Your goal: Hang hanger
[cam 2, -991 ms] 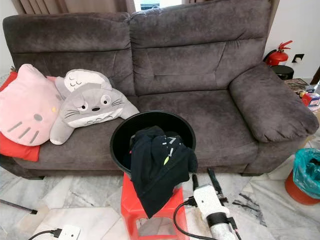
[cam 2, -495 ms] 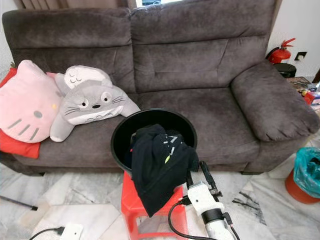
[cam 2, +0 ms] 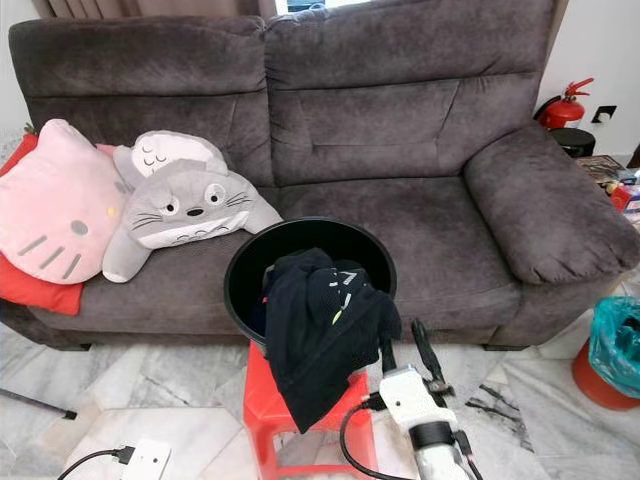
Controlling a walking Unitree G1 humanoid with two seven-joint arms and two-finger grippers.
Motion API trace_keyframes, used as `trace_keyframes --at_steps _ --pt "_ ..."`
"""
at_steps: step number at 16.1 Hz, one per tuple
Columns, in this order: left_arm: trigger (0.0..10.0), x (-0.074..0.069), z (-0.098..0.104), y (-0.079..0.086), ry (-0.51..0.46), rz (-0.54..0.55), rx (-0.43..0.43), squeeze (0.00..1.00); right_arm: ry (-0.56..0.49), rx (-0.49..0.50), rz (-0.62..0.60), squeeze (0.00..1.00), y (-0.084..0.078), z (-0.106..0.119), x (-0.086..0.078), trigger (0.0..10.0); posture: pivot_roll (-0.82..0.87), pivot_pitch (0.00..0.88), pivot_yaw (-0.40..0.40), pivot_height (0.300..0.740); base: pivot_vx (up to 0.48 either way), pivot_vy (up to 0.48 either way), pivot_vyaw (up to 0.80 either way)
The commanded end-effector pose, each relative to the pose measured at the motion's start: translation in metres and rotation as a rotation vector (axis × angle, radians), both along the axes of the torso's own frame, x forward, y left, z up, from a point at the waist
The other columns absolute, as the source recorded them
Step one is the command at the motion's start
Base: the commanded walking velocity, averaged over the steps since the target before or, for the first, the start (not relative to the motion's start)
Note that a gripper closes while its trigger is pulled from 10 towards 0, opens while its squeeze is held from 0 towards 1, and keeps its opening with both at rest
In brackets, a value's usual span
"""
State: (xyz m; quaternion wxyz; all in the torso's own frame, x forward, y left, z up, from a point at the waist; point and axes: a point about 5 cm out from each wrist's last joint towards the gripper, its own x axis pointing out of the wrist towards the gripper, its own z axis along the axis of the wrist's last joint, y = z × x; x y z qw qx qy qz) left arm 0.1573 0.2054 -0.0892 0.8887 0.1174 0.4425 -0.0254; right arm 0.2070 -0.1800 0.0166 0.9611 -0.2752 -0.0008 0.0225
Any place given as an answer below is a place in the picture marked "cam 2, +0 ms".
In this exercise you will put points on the black garment with white print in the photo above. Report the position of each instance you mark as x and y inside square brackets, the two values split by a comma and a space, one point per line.
[330, 335]

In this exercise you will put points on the red plastic stool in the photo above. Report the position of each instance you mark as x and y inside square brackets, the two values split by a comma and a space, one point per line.
[265, 400]

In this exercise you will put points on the dark garment with red tag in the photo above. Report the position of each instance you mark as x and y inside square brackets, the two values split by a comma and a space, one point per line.
[257, 315]

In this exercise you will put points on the black plastic bucket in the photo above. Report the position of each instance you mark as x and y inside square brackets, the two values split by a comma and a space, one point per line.
[310, 235]

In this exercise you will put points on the red waste bin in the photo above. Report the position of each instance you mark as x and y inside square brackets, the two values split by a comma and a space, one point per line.
[590, 395]

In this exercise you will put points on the teal bin bag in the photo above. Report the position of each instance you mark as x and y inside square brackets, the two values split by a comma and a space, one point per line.
[615, 340]

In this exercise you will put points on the silver clothes rack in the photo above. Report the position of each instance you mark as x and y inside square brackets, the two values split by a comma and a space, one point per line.
[40, 404]

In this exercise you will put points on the red cushion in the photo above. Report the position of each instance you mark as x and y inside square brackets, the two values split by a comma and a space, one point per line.
[30, 295]

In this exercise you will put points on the dark grey sofa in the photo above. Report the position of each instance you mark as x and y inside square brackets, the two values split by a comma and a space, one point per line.
[400, 125]

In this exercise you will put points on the magazine pile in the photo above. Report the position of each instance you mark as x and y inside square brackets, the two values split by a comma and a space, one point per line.
[610, 185]

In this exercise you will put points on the grey Totoro plush pillow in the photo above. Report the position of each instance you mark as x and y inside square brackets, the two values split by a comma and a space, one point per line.
[190, 205]

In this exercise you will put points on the black round stool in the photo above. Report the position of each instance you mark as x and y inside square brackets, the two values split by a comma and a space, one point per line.
[573, 142]

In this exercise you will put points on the pink cat face pillow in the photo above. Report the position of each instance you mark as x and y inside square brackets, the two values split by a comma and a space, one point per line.
[55, 205]

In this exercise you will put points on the red fire extinguisher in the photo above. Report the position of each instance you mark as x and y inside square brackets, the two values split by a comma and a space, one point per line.
[563, 108]

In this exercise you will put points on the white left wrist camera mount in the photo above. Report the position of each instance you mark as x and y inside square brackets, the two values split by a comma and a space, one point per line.
[145, 460]

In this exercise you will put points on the white wall socket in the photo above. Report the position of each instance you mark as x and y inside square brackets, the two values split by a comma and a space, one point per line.
[605, 113]

